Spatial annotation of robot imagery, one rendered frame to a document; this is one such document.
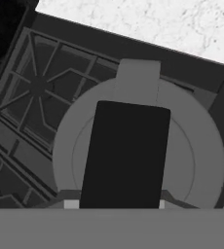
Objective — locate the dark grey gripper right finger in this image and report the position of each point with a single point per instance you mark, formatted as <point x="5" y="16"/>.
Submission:
<point x="169" y="198"/>

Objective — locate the black stove hob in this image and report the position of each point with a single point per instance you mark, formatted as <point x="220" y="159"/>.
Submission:
<point x="39" y="86"/>

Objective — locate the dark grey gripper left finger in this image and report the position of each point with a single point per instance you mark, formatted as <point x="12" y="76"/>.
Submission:
<point x="70" y="196"/>

